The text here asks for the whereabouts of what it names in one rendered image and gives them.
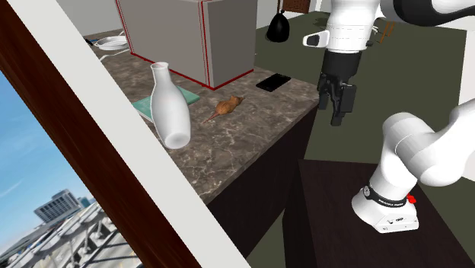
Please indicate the white slender utensil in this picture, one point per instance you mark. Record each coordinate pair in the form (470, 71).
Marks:
(113, 55)

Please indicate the white vase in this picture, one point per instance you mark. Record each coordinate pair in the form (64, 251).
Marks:
(169, 107)

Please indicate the black phone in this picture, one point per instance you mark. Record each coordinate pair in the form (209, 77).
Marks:
(273, 82)

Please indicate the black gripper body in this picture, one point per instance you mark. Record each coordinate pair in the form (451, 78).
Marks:
(340, 65)

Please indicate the brown wooden furniture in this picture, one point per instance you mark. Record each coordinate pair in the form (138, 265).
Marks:
(295, 5)

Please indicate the black bell-shaped object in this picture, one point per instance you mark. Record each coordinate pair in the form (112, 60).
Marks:
(278, 29)

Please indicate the window with brown frame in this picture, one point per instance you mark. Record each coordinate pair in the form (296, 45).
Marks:
(74, 156)

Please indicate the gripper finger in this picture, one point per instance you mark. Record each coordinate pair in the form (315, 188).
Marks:
(323, 92)
(343, 98)

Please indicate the wooden chair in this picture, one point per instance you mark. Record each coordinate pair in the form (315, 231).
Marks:
(387, 31)

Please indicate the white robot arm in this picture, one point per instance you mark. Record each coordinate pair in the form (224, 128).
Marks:
(415, 148)

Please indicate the brown toy mouse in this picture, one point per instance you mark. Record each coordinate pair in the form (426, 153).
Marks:
(226, 107)

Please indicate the teal book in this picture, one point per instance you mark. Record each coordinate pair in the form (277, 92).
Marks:
(143, 107)

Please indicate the dark robot stand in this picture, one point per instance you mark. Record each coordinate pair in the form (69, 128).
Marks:
(356, 245)

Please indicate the white shallow pan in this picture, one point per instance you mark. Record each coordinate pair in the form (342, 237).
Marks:
(111, 42)

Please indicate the grey box with red edges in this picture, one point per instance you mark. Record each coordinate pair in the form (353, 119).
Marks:
(167, 33)

